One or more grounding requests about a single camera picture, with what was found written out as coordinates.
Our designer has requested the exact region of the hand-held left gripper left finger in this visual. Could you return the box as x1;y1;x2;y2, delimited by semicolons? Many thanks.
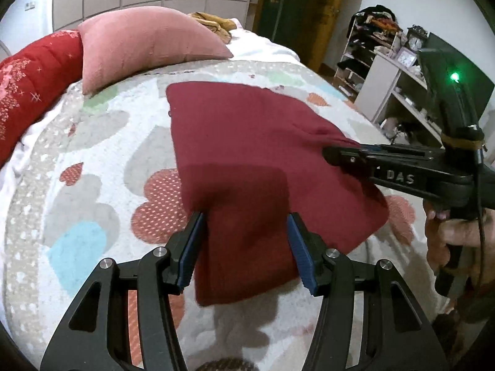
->
41;212;207;371

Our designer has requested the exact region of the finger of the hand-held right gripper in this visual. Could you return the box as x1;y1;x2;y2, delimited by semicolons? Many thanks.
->
358;143;393;154
322;145;377;174

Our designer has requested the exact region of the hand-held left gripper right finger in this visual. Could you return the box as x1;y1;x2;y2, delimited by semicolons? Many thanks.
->
287;212;449;371

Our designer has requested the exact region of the dark red garment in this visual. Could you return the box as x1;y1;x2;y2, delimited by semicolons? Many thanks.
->
166;81;389;308

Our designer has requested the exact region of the person's right hand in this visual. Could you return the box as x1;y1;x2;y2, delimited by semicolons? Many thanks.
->
424;201;495;275

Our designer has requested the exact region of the white shelf unit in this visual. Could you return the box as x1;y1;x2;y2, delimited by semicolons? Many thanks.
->
354;52;445;147

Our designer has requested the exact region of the white shoe rack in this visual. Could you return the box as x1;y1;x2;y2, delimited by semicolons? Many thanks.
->
333;5;408;95

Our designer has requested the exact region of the small lilac clock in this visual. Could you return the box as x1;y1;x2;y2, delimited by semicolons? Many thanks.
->
398;46;417;66

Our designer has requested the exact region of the dark ornate clock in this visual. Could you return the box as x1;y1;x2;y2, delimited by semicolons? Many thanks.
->
407;25;428;52

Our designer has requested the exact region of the dark green board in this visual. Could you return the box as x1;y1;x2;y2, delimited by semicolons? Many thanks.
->
427;33;495;124

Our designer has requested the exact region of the heart print blanket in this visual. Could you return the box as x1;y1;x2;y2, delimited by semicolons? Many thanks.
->
0;60;457;371

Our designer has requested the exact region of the white bed sheet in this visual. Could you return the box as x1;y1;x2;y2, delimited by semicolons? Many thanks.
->
222;17;302;64

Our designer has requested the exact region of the dark green door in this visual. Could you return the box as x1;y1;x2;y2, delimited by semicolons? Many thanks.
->
253;0;349;72

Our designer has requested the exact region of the brown cloth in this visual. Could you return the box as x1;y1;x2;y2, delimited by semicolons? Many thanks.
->
187;11;237;44

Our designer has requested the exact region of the pink pillow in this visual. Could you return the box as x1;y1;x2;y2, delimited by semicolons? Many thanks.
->
77;6;235;95

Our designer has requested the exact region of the red patterned pillow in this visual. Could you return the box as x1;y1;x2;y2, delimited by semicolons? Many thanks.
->
0;29;86;167

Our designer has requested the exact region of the black cable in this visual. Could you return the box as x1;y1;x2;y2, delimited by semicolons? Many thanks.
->
474;139;489;290

